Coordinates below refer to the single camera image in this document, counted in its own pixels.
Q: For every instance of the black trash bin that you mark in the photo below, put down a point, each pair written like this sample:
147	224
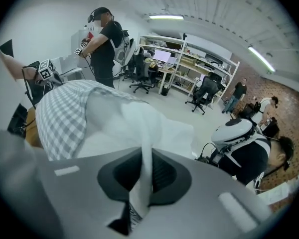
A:
165	90

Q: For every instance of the grey checked pillowcase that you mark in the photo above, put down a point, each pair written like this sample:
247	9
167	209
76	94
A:
62	118

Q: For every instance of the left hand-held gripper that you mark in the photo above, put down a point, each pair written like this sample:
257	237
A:
46	70

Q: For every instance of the wooden desk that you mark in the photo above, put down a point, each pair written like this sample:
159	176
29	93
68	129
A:
168	71

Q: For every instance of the brown wooden furniture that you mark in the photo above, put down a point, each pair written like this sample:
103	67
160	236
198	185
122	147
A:
33	131

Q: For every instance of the computer monitor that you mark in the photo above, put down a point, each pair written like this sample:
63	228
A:
162	56

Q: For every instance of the white shelf rack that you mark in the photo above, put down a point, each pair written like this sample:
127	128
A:
196	61

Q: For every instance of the ceiling tube light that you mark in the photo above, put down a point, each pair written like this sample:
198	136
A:
261	58
166	17

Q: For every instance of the white table with papers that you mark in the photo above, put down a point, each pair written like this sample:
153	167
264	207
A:
281	190

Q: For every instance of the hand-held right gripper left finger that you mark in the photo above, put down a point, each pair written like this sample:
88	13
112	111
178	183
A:
119	175

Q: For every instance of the person's left forearm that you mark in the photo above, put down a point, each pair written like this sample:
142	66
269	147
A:
16	66

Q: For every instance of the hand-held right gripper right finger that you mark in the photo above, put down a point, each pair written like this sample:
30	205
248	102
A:
172	180

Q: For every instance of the black office chair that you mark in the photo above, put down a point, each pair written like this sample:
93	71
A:
140	71
204	91

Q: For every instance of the white pillow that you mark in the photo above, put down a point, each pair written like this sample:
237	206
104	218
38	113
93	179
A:
129	128

